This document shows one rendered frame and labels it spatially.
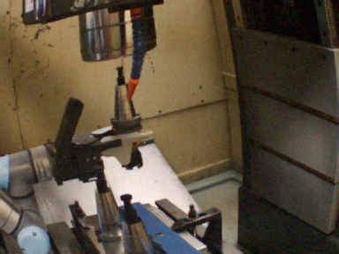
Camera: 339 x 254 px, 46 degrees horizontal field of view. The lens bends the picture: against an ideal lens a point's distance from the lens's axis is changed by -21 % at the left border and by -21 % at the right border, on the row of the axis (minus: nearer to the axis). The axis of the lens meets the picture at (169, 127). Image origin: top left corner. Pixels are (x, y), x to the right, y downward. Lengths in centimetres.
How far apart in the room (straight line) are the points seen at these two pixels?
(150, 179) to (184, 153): 31
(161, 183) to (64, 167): 106
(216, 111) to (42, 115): 84
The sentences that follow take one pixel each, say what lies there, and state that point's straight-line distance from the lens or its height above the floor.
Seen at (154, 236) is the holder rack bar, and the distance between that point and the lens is 67.
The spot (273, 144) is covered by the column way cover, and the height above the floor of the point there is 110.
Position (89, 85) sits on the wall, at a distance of 202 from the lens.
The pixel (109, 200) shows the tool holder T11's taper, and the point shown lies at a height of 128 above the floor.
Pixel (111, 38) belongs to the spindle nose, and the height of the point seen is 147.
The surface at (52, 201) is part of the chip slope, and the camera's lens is 191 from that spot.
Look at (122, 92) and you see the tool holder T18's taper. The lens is 97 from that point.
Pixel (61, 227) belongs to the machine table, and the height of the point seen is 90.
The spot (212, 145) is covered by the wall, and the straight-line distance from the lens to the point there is 232.
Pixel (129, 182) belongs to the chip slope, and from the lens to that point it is 199.
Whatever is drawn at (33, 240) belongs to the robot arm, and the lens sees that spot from 83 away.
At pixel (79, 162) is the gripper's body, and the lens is 95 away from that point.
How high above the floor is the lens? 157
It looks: 18 degrees down
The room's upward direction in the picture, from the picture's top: 7 degrees counter-clockwise
